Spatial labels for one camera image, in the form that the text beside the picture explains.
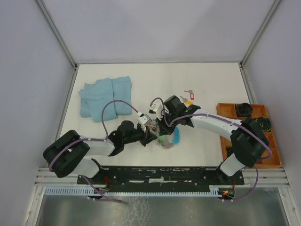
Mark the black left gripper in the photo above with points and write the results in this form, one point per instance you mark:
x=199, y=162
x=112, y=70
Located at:
x=147, y=136

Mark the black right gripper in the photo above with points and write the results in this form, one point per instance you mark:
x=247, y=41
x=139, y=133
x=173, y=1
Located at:
x=164, y=129

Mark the metal key organizer blue handle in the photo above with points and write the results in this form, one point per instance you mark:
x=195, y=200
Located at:
x=170, y=140

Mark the key yellow tag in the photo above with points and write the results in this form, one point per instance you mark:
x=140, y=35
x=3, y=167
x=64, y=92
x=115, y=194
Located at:
x=186, y=101

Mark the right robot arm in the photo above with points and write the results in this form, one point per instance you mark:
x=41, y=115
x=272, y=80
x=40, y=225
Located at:
x=249, y=144

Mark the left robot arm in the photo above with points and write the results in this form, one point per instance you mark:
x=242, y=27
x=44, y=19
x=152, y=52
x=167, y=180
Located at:
x=68, y=154

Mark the light blue folded cloth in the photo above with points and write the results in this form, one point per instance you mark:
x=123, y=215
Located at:
x=104, y=99

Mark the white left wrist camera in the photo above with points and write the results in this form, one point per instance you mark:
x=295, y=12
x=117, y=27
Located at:
x=144, y=120

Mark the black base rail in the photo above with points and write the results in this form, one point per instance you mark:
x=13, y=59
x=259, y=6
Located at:
x=204, y=176

